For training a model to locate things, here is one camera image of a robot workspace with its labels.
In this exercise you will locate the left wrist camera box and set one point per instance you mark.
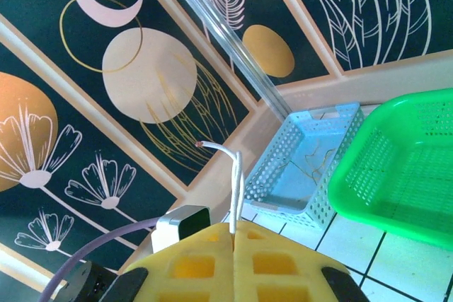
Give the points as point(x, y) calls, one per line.
point(180, 224)

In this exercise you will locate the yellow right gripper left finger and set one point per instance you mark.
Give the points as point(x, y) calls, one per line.
point(191, 270)

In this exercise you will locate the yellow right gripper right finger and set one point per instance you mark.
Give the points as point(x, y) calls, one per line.
point(276, 270)

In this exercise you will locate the light blue plastic basket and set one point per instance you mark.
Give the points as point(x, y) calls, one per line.
point(293, 189)

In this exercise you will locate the aluminium frame post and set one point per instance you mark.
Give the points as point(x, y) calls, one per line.
point(226, 36)

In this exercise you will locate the green plastic basket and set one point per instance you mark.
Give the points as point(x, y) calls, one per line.
point(400, 160)

